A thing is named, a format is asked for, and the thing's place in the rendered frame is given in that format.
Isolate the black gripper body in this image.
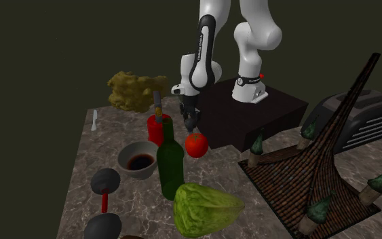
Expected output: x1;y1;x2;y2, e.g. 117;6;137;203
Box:
179;94;201;123

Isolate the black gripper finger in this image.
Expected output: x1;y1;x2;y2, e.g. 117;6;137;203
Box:
184;112;202;134

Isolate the red tomato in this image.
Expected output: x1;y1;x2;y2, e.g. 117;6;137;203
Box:
185;132;210;159

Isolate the green glass bottle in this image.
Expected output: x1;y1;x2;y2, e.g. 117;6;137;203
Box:
156;117;185;202

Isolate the dark robot stand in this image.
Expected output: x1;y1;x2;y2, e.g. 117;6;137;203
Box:
195;77;309;153

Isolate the yellow lumpy sponge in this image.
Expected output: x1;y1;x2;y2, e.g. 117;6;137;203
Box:
107;71;170;113

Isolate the grey bowl with dark liquid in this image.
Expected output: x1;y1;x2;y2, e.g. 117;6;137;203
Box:
117;140;160;181

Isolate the green lettuce head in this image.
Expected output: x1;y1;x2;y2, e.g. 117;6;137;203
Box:
172;183;246;239

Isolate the black dumbbell with red bar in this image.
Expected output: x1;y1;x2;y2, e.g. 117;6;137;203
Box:
83;168;123;239

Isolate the brown tiled spire roof model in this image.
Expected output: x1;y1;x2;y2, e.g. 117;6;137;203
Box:
237;52;382;239

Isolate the black toaster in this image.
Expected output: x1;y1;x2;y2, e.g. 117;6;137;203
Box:
300;89;382;155

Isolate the red cylinder with grey handle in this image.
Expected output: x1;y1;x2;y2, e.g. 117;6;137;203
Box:
146;90;172;147

